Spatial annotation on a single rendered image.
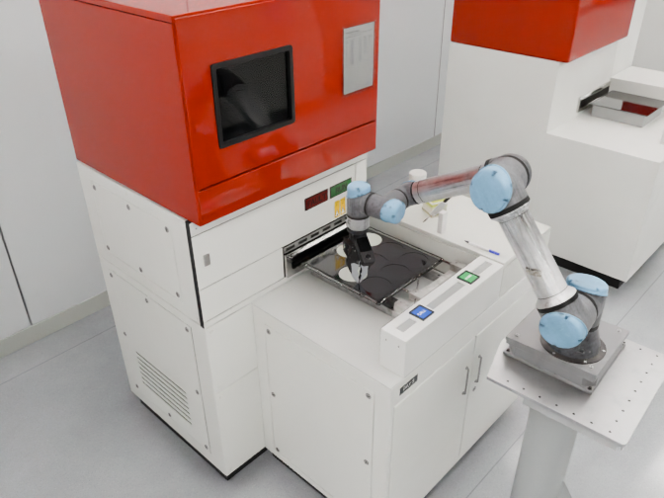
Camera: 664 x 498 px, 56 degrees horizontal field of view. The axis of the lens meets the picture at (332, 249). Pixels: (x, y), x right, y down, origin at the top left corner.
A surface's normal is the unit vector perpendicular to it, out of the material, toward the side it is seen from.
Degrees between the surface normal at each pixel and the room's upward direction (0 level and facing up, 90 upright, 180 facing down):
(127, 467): 0
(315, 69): 90
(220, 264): 90
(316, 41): 90
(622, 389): 0
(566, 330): 94
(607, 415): 0
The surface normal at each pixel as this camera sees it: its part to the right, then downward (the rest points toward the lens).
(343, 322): -0.01, -0.85
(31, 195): 0.73, 0.35
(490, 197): -0.65, 0.27
